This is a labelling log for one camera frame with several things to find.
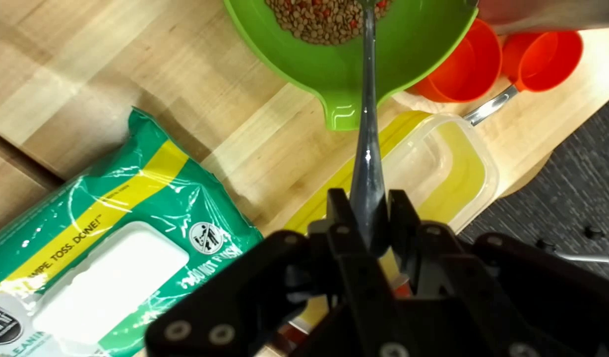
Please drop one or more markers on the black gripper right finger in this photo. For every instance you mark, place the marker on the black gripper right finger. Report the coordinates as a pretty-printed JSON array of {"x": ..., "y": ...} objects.
[{"x": 488, "y": 290}]

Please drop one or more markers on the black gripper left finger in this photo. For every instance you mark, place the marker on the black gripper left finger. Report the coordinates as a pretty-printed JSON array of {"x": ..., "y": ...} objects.
[{"x": 269, "y": 290}]

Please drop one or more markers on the metal spoon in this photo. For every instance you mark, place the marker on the metal spoon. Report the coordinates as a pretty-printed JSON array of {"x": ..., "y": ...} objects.
[{"x": 367, "y": 165}]

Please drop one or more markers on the green plastic bowl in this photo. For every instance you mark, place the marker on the green plastic bowl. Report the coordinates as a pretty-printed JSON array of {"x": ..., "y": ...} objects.
[{"x": 408, "y": 46}]

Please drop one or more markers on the clear container with yellow lid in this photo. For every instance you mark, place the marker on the clear container with yellow lid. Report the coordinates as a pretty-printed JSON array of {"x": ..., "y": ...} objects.
[{"x": 448, "y": 165}]

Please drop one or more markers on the green wet wipes pack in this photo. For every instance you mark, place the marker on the green wet wipes pack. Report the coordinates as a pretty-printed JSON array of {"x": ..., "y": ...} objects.
[{"x": 117, "y": 264}]

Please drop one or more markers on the orange plastic cup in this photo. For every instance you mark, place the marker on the orange plastic cup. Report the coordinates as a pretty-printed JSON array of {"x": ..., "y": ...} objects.
[{"x": 464, "y": 72}]

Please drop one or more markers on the orange measuring cup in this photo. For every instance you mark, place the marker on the orange measuring cup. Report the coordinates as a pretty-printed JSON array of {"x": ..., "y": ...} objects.
[{"x": 543, "y": 60}]

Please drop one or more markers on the mixed dry beans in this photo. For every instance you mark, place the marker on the mixed dry beans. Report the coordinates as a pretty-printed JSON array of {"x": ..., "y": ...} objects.
[{"x": 315, "y": 18}]

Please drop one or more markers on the steel electric kettle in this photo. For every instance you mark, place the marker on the steel electric kettle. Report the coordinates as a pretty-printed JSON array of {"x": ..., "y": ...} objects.
[{"x": 553, "y": 12}]

